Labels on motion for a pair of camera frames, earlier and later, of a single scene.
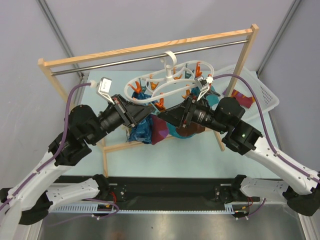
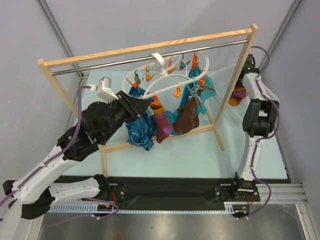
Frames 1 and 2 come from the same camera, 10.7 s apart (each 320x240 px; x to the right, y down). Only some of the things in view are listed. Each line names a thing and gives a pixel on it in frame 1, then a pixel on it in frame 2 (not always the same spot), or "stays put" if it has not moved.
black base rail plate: x=163 y=191 stays put
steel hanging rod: x=88 y=67 stays put
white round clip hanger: x=169 y=59 -> x=160 y=60
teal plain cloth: x=212 y=99 -> x=197 y=86
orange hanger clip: x=160 y=105 -> x=156 y=104
